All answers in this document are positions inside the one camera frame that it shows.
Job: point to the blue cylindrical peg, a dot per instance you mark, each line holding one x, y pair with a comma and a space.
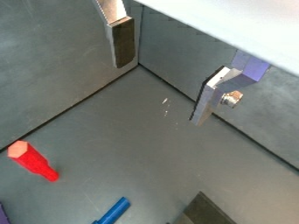
113, 212

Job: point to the black angled fixture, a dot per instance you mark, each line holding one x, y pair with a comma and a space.
203, 212

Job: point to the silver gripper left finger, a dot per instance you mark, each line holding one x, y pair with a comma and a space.
120, 30

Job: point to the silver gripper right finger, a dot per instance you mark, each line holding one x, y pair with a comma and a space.
219, 90

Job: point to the red hexagonal peg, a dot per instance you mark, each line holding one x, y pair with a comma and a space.
30, 159

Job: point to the purple base block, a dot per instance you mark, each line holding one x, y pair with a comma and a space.
2, 216

